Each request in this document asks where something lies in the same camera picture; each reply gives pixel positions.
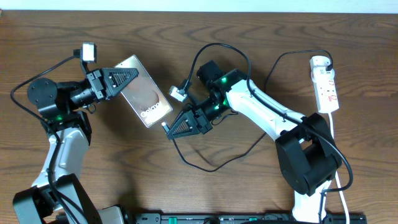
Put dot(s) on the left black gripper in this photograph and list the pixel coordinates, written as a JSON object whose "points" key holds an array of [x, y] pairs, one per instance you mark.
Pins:
{"points": [[96, 84]]}

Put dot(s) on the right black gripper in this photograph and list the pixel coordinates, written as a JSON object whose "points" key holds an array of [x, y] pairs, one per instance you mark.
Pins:
{"points": [[196, 120]]}

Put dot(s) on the bronze Galaxy smartphone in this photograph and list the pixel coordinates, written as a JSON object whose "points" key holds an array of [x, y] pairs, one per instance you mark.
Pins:
{"points": [[143, 94]]}

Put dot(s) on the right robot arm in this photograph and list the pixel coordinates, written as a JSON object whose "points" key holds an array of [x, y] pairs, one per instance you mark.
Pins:
{"points": [[305, 148]]}

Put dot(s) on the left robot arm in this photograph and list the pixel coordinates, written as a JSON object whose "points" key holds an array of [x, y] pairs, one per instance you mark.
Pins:
{"points": [[61, 113]]}

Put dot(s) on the white charger adapter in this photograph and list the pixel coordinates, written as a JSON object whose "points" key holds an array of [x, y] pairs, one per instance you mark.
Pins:
{"points": [[319, 61]]}

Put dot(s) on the white power strip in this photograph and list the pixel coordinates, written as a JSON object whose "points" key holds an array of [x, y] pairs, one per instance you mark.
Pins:
{"points": [[325, 89]]}

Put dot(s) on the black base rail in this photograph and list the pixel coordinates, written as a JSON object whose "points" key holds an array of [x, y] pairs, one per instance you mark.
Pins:
{"points": [[156, 218]]}

